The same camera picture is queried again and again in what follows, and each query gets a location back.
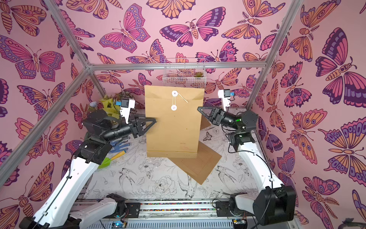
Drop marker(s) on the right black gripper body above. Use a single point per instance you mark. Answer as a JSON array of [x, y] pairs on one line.
[[217, 116]]

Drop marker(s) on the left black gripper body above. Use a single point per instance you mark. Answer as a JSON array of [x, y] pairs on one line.
[[134, 130]]

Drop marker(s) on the kraft file bag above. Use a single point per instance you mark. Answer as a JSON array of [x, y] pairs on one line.
[[176, 131], [204, 123], [199, 168]]

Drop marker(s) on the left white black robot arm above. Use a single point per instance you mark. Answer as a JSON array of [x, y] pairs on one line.
[[101, 131]]

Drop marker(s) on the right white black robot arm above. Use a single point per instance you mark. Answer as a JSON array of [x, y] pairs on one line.
[[275, 202]]

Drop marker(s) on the blue white work glove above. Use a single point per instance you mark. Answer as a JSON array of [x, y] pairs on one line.
[[119, 146]]

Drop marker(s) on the potted plant in glass vase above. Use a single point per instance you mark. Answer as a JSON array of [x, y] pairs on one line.
[[108, 104]]

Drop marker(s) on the small green succulent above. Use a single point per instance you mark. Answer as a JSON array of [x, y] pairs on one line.
[[199, 74]]

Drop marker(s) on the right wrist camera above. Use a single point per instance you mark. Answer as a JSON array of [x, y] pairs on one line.
[[225, 96]]

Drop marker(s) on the white wire basket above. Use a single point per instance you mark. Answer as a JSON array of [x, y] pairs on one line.
[[179, 72]]

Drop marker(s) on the green yellow handled tool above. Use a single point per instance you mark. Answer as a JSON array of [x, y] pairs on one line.
[[107, 161]]

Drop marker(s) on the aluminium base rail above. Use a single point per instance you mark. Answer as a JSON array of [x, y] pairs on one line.
[[177, 214]]

